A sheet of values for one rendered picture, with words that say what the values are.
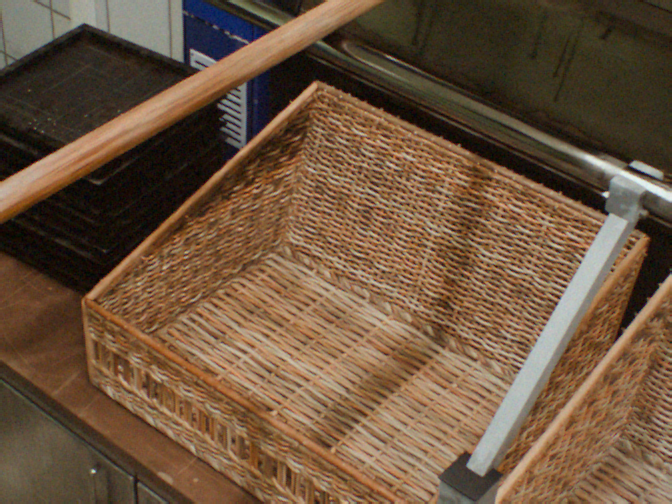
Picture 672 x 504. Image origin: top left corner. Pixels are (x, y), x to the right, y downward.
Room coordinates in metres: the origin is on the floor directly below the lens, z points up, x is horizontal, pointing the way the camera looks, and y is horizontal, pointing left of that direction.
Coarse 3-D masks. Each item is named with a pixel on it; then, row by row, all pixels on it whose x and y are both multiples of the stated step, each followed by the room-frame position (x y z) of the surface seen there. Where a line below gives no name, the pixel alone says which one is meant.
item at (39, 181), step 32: (352, 0) 1.21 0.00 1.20; (384, 0) 1.24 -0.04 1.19; (288, 32) 1.13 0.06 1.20; (320, 32) 1.16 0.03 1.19; (224, 64) 1.06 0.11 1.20; (256, 64) 1.08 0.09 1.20; (160, 96) 1.00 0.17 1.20; (192, 96) 1.01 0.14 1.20; (128, 128) 0.95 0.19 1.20; (160, 128) 0.98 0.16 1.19; (64, 160) 0.90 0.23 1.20; (96, 160) 0.91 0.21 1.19; (0, 192) 0.85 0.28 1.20; (32, 192) 0.86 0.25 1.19; (0, 224) 0.83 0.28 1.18
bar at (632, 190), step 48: (240, 0) 1.26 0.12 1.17; (336, 48) 1.17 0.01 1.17; (432, 96) 1.09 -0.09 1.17; (528, 144) 1.02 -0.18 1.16; (576, 144) 1.01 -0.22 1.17; (624, 192) 0.95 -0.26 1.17; (624, 240) 0.94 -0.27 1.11; (576, 288) 0.91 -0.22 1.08; (528, 384) 0.85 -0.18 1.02; (480, 480) 0.79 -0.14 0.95
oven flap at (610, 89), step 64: (320, 0) 1.65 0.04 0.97; (448, 0) 1.54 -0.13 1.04; (512, 0) 1.50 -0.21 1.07; (576, 0) 1.45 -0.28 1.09; (448, 64) 1.51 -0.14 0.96; (512, 64) 1.46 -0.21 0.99; (576, 64) 1.42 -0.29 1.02; (640, 64) 1.38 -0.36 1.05; (576, 128) 1.38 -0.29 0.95; (640, 128) 1.34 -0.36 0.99
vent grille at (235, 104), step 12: (192, 60) 1.78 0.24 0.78; (204, 60) 1.76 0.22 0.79; (228, 96) 1.73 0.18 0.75; (240, 96) 1.72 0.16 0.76; (228, 108) 1.73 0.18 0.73; (240, 108) 1.72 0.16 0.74; (228, 120) 1.74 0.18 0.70; (240, 120) 1.72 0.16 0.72; (228, 132) 1.73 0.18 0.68; (240, 132) 1.72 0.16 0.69; (240, 144) 1.72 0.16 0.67
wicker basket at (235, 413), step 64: (320, 128) 1.59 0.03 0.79; (384, 128) 1.54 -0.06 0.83; (256, 192) 1.51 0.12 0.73; (320, 192) 1.56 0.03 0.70; (384, 192) 1.50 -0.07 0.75; (448, 192) 1.45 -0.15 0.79; (512, 192) 1.41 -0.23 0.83; (128, 256) 1.32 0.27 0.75; (192, 256) 1.41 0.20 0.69; (256, 256) 1.51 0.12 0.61; (320, 256) 1.52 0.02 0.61; (384, 256) 1.47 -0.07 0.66; (448, 256) 1.42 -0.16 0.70; (512, 256) 1.37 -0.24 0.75; (576, 256) 1.33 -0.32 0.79; (640, 256) 1.28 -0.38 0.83; (128, 320) 1.30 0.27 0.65; (256, 320) 1.39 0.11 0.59; (320, 320) 1.40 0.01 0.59; (384, 320) 1.41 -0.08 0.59; (512, 320) 1.34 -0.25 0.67; (128, 384) 1.21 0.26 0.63; (192, 384) 1.14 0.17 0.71; (256, 384) 1.26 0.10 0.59; (320, 384) 1.27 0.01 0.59; (384, 384) 1.27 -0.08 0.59; (448, 384) 1.28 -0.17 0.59; (512, 384) 1.29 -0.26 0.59; (576, 384) 1.20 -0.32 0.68; (192, 448) 1.14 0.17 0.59; (256, 448) 1.07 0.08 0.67; (320, 448) 1.02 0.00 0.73; (384, 448) 1.15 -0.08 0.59; (448, 448) 1.16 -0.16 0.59; (512, 448) 1.07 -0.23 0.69
